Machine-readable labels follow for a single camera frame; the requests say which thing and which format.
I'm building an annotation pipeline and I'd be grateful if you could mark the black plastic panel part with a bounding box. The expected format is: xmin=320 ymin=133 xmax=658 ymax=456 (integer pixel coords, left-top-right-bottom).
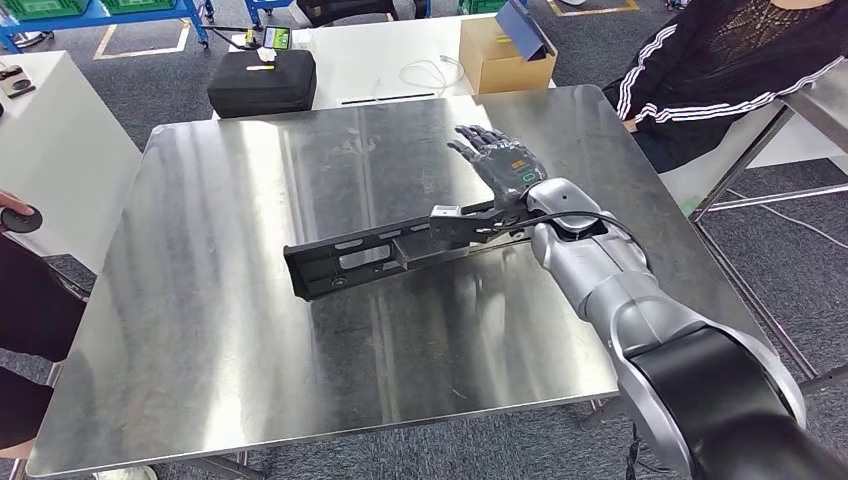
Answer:
xmin=282 ymin=200 xmax=535 ymax=303

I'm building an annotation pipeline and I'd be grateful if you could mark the blue metal cart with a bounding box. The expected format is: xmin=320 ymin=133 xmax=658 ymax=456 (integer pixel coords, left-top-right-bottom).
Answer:
xmin=0 ymin=0 xmax=217 ymax=55

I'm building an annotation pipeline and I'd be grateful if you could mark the black zip case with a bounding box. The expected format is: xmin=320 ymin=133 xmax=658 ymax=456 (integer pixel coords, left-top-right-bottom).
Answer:
xmin=206 ymin=48 xmax=319 ymax=121

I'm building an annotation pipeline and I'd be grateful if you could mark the green plastic crate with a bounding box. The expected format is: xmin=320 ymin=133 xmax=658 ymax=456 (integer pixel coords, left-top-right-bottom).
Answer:
xmin=2 ymin=0 xmax=91 ymax=20
xmin=101 ymin=0 xmax=178 ymax=15
xmin=458 ymin=0 xmax=513 ymax=17

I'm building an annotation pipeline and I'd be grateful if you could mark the blue tablet cover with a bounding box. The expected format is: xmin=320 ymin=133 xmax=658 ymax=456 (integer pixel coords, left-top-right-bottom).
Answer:
xmin=494 ymin=0 xmax=557 ymax=63

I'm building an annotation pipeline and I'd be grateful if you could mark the grey floor cable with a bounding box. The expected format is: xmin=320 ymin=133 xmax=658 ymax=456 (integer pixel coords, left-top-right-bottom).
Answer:
xmin=723 ymin=188 xmax=848 ymax=251

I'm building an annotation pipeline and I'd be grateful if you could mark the beige phone holder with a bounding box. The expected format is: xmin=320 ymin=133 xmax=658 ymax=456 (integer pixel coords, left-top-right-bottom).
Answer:
xmin=0 ymin=74 xmax=38 ymax=100

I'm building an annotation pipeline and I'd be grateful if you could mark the cardboard box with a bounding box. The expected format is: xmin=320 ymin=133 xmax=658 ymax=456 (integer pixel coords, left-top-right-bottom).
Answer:
xmin=458 ymin=15 xmax=560 ymax=96

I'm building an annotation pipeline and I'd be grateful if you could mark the standing person's hand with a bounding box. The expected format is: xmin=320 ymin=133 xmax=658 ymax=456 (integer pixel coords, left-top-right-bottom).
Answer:
xmin=0 ymin=190 xmax=36 ymax=218

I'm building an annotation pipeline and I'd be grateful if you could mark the seated person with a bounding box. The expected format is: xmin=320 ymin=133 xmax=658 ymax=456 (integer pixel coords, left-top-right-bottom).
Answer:
xmin=602 ymin=0 xmax=848 ymax=176

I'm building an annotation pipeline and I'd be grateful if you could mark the black round controller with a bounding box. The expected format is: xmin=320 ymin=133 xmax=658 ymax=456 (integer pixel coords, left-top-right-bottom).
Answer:
xmin=0 ymin=205 xmax=45 ymax=235

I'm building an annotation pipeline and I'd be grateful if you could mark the standing person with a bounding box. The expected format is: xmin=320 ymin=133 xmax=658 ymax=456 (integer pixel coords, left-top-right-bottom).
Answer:
xmin=0 ymin=190 xmax=159 ymax=480

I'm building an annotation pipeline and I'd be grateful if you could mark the phone with lit screen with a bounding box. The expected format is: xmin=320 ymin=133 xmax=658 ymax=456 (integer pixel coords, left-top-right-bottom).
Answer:
xmin=262 ymin=24 xmax=293 ymax=52

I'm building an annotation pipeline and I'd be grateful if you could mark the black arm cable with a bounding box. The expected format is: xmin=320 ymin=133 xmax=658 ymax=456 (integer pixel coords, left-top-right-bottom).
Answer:
xmin=490 ymin=209 xmax=656 ymax=270

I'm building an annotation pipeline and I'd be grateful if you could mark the steel workbench table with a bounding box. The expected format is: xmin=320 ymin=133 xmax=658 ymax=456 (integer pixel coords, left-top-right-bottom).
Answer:
xmin=25 ymin=84 xmax=778 ymax=480

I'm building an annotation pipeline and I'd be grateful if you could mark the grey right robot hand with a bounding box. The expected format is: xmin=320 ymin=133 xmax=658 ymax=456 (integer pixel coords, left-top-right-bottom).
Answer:
xmin=446 ymin=123 xmax=550 ymax=213

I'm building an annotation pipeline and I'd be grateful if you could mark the white coiled cable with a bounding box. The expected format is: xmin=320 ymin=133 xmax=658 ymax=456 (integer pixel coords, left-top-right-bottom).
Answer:
xmin=396 ymin=55 xmax=467 ymax=91

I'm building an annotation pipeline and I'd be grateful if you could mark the black charging cable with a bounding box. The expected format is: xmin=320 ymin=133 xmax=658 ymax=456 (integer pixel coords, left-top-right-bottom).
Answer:
xmin=200 ymin=24 xmax=264 ymax=52

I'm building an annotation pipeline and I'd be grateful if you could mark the black chair base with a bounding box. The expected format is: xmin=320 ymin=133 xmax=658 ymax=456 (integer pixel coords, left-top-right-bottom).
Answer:
xmin=296 ymin=0 xmax=400 ymax=23

